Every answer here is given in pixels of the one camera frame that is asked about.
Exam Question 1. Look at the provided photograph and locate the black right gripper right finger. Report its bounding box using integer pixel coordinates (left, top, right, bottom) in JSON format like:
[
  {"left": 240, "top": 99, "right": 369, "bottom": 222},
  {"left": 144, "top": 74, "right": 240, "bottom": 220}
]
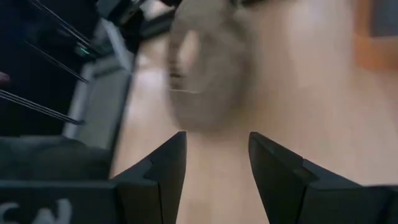
[{"left": 248, "top": 132, "right": 398, "bottom": 224}]

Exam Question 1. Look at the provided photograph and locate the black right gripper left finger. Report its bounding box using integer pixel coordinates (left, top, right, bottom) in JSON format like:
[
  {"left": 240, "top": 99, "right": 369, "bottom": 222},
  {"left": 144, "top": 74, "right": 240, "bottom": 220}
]
[{"left": 110, "top": 131, "right": 187, "bottom": 224}]

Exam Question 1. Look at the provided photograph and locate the grey denim cap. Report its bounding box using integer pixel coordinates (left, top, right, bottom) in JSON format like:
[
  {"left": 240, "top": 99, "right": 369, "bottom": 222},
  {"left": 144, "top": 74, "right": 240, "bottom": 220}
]
[
  {"left": 371, "top": 0, "right": 398, "bottom": 37},
  {"left": 0, "top": 135, "right": 114, "bottom": 183}
]

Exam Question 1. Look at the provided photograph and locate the beige cap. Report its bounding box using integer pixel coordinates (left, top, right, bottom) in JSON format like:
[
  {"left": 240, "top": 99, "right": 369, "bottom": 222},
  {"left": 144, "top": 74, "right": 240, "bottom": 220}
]
[{"left": 167, "top": 0, "right": 251, "bottom": 132}]

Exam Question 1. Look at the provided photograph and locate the orange translucent bin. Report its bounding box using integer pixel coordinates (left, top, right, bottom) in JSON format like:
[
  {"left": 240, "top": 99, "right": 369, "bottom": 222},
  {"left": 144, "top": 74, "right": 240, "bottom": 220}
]
[{"left": 353, "top": 0, "right": 398, "bottom": 71}]

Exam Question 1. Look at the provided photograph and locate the black thin cable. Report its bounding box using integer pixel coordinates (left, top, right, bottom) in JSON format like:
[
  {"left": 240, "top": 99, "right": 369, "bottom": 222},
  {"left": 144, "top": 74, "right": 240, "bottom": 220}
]
[
  {"left": 30, "top": 0, "right": 91, "bottom": 45},
  {"left": 0, "top": 89, "right": 85, "bottom": 126},
  {"left": 25, "top": 41, "right": 90, "bottom": 84}
]

